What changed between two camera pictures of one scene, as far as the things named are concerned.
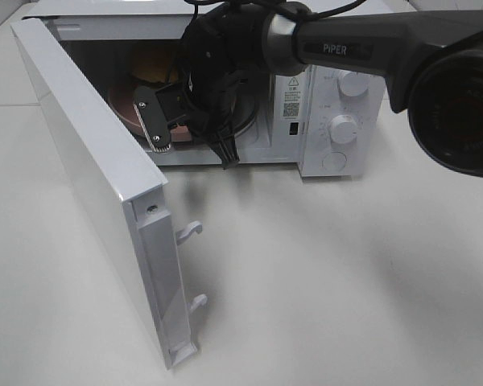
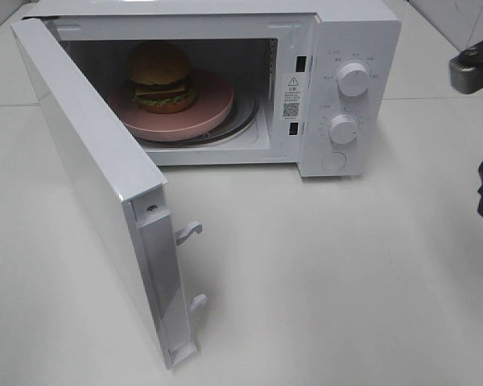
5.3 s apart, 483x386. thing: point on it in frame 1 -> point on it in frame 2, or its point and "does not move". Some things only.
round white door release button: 334,161 does not move
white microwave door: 124,189 does not move
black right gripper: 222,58 -> 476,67
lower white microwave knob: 343,129 does not move
